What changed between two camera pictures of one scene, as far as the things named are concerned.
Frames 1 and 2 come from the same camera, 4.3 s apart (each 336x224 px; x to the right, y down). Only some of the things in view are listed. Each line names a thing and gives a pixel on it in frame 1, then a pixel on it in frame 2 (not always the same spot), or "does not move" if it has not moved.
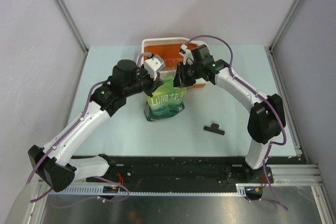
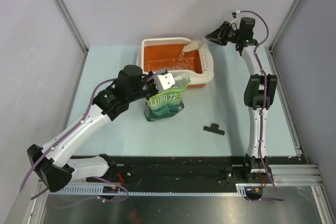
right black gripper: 180,80 to 219,35
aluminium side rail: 304,173 does not move
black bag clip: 214,128 does not move
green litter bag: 166,100 does not move
